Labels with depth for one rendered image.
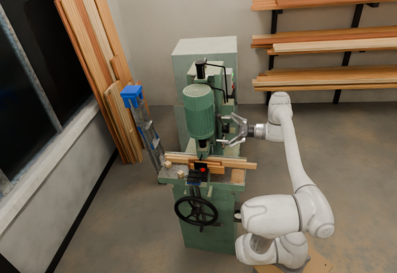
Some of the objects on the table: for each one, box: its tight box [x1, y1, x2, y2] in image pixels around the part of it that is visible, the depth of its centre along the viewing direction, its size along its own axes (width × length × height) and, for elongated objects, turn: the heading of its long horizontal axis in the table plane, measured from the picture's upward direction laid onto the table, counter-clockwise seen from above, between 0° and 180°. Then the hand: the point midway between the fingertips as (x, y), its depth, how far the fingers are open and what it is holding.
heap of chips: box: [230, 169, 245, 184], centre depth 172 cm, size 8×12×3 cm
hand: (219, 129), depth 151 cm, fingers open, 13 cm apart
